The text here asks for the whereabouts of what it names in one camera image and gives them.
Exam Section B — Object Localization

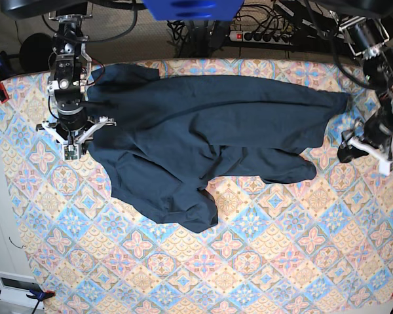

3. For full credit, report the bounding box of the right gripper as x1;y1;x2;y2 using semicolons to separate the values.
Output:
36;107;117;160

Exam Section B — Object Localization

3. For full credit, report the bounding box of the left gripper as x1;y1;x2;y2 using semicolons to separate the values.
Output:
337;111;393;173

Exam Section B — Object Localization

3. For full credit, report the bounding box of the dark blue t-shirt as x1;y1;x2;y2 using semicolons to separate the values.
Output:
87;64;349;233

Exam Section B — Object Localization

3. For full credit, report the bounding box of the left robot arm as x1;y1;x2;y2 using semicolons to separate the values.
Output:
317;1;393;176

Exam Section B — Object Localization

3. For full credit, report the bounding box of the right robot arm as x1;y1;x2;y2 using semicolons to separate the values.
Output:
0;1;116;160

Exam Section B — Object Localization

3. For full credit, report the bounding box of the black round stool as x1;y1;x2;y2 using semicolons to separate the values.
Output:
19;33;55;73

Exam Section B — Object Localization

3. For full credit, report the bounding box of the patterned tablecloth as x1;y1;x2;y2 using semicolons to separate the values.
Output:
0;59;393;313

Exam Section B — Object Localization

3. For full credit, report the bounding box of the white power strip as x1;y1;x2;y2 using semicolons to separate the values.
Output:
229;31;291;45

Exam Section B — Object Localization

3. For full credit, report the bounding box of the blue orange clamp lower left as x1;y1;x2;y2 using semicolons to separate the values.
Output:
0;288;55;309

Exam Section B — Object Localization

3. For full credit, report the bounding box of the white floor vent panel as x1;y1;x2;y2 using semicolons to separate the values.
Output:
0;271;41;309

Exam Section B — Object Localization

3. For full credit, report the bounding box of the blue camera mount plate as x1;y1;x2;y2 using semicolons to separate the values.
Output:
143;0;244;21

